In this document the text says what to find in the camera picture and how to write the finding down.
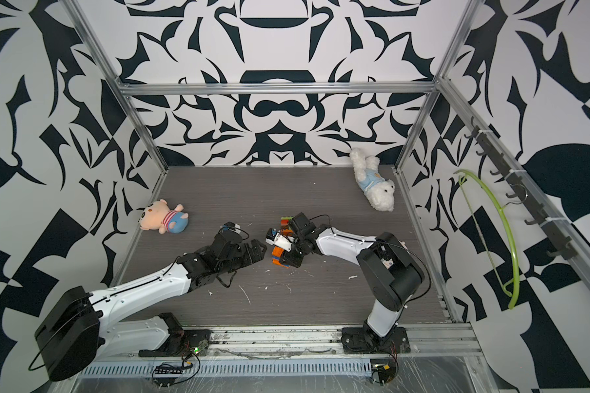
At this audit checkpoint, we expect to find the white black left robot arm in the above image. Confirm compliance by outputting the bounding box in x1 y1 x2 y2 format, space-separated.
34 224 267 382

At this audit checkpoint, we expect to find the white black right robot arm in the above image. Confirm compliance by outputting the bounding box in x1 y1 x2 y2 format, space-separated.
265 213 425 339

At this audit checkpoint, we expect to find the pink plush pig toy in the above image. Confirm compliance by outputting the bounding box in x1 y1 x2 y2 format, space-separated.
139 199 189 234

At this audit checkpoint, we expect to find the white plush dog blue shirt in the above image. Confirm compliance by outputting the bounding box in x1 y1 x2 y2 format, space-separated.
349 148 395 212

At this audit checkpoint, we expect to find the green plastic hoop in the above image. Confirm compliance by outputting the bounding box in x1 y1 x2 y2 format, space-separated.
454 169 521 309

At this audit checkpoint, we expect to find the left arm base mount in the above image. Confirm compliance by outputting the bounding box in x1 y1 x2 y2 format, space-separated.
139 313 211 358

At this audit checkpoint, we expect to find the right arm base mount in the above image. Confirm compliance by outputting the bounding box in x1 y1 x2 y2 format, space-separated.
341 324 411 354

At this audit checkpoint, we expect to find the white slotted cable duct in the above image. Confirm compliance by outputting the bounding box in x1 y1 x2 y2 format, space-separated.
79 358 372 378

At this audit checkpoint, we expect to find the black wall hook rack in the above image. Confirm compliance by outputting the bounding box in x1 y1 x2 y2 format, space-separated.
466 117 579 260

